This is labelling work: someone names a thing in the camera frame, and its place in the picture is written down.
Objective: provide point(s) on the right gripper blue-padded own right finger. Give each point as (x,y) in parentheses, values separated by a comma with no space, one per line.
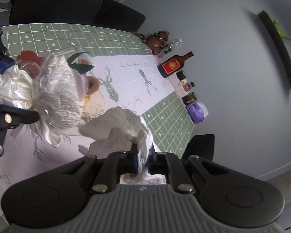
(171,167)

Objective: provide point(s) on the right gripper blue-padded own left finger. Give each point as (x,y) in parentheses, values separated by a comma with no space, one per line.
(120,163)

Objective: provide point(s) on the white cloth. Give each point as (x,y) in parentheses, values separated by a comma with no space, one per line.
(118,129)

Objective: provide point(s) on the red sponge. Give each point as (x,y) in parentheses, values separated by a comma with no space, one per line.
(30,56)

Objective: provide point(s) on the clear plastic bundle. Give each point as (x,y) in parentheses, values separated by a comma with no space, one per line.
(56,93)

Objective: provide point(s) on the cream cloth oven mitt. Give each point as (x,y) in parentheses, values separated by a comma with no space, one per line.
(92,106)

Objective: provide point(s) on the brown plush toy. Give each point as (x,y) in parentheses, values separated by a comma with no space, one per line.
(92,83)

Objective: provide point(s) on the green grid tablecloth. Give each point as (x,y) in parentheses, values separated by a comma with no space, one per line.
(63,38)

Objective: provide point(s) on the black chair far left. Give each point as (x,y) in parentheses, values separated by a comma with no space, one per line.
(54,11)

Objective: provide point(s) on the purple tissue pack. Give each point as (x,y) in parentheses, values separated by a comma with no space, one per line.
(197,112)

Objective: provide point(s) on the dark glass jar gold label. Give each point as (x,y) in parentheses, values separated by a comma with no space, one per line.
(190,98)

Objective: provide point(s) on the small red label bottle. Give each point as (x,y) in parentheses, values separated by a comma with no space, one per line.
(188,86)

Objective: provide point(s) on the white deer table runner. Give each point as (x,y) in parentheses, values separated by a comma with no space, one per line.
(27,154)

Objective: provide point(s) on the white box under bottles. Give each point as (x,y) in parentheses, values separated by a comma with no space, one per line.
(177,86)

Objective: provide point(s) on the small white bottle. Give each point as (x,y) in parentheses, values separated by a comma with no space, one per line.
(183,82)

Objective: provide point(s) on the small black jar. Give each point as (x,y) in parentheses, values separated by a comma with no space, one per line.
(181,75)

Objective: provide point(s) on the brown liquor bottle red label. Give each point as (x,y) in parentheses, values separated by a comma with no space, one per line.
(174,64)

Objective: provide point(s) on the clear plastic water bottle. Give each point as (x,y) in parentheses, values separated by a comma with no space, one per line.
(169,47)

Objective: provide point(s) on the black chair far right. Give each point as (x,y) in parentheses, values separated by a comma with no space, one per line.
(117,16)

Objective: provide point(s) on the brown bear shaped container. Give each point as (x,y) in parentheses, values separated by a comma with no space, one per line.
(156,41)

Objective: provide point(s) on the black chair near wall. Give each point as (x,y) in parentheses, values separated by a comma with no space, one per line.
(201,145)

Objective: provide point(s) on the dark wall shelf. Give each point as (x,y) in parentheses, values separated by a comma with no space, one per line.
(277,37)

